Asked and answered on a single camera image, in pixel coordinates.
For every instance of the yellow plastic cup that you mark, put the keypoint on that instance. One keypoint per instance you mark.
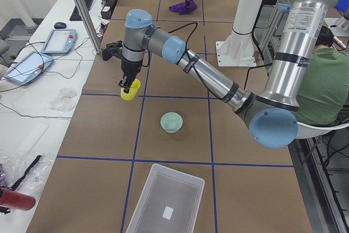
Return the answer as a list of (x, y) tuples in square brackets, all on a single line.
[(133, 91)]

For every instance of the purple cloth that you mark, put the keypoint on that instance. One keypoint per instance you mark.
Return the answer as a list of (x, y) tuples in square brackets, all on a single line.
[(181, 8)]

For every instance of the black box device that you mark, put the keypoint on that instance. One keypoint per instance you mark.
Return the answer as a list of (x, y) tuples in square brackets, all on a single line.
[(108, 9)]

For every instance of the clear plastic box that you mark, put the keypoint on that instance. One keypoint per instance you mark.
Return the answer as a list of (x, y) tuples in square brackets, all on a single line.
[(169, 202)]

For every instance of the green ceramic bowl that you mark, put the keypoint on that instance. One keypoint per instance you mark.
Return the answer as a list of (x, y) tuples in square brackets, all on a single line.
[(171, 122)]

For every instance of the white crumpled tissue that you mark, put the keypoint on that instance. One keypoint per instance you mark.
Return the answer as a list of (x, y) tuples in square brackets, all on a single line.
[(65, 100)]

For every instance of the teach pendant far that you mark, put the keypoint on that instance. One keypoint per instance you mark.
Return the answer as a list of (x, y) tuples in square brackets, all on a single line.
[(59, 42)]

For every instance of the teach pendant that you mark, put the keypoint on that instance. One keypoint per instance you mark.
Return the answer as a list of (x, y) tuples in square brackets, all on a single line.
[(59, 42), (29, 68)]

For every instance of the black computer mouse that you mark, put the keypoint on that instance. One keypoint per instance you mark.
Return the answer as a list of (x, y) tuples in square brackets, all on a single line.
[(60, 25)]

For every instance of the teach pendant near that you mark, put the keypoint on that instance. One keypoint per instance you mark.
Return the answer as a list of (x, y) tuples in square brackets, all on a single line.
[(29, 68)]

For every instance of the person in green shirt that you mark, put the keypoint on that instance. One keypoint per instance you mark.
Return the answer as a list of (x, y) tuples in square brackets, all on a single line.
[(324, 88)]

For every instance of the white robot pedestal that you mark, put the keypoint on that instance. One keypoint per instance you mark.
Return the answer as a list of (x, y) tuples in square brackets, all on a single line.
[(237, 50)]

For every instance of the aluminium frame post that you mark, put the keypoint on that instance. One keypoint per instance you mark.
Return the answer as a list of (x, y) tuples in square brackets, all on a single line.
[(88, 24)]

